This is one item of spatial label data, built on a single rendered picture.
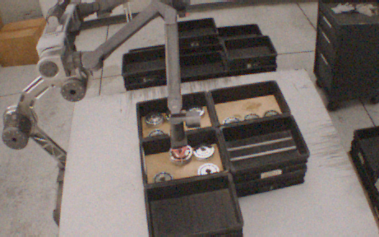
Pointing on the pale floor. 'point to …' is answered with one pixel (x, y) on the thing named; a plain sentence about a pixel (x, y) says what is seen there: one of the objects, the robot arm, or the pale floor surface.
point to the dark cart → (353, 52)
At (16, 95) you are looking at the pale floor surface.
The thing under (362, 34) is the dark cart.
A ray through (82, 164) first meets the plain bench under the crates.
